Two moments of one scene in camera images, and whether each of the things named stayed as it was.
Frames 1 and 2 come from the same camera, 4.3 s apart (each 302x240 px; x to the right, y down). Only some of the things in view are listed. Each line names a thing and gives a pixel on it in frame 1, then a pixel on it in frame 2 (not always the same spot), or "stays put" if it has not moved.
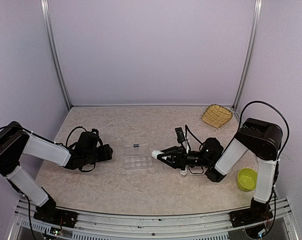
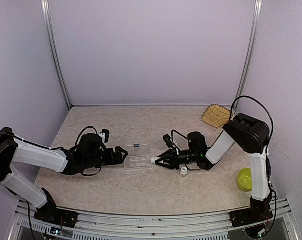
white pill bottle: (155, 153) to (152, 160)
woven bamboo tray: (217, 115) stays put
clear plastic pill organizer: (137, 157) stays put
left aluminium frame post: (45, 7) stays put
